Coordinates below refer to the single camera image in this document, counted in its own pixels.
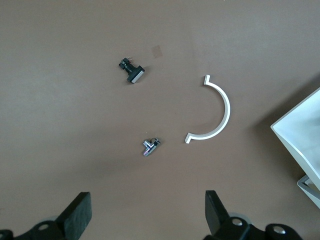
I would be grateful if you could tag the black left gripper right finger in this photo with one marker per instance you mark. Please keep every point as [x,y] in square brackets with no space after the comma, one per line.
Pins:
[220,222]

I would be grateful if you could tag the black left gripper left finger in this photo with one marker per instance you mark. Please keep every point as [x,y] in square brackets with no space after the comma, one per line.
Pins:
[72,220]

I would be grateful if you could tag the white cabinet drawer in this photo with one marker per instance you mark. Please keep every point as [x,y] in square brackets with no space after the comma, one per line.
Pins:
[300,130]

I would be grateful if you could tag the white drawer cabinet shell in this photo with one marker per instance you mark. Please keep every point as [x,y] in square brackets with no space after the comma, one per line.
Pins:
[310,192]

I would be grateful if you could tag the small silver metal part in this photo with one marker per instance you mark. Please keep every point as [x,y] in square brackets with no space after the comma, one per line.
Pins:
[150,147]

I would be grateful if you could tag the white semicircular bracket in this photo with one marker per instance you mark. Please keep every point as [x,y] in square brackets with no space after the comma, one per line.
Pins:
[226,110]

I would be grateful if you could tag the black switch silver face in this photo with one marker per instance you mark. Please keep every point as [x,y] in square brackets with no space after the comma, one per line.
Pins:
[133,73]

